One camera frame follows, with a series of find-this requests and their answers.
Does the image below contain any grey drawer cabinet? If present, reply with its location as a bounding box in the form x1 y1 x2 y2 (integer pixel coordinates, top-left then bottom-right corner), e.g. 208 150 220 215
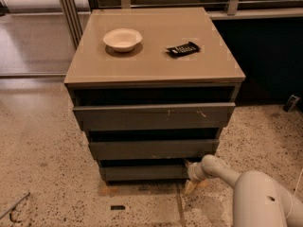
63 7 246 186

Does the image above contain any grey bottom drawer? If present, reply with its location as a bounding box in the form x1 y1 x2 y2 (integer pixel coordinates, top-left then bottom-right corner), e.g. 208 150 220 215
98 158 199 182

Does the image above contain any grey metal rod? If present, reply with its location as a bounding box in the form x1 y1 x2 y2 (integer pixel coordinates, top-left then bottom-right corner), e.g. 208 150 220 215
0 191 30 219

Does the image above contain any black floor tag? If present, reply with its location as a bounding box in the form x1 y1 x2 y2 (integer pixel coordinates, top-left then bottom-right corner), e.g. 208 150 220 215
111 205 126 210

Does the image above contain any black calculator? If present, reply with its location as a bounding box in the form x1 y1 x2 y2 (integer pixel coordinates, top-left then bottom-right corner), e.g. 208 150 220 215
168 42 201 58

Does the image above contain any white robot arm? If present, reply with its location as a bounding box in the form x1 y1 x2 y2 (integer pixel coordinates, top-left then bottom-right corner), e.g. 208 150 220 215
185 155 303 227

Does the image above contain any grey top drawer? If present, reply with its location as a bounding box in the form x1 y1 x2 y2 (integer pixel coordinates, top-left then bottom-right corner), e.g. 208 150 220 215
73 102 235 131

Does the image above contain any small dark floor bracket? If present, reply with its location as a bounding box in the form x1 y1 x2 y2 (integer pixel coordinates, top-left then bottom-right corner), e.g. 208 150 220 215
283 95 300 112

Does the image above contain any white bowl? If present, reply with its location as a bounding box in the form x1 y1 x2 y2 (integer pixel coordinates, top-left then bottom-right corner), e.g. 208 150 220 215
103 28 142 53

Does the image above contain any aluminium frame post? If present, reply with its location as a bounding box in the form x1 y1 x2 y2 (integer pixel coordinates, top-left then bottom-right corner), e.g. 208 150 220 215
59 0 82 49

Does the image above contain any metal railing shelf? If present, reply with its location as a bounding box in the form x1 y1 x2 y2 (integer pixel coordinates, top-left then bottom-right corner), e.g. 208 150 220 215
84 0 303 21

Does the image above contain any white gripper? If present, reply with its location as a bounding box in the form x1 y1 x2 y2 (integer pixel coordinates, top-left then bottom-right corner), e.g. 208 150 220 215
184 159 205 195

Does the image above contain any white cable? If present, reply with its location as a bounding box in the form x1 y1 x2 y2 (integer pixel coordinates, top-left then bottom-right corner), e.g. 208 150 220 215
293 167 303 197

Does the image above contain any grey drawer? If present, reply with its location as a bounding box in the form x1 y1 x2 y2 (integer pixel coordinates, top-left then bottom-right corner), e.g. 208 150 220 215
73 102 235 131
89 139 219 160
98 158 199 182

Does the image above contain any grey middle drawer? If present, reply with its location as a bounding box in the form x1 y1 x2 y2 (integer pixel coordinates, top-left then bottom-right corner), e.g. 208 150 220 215
89 139 219 160

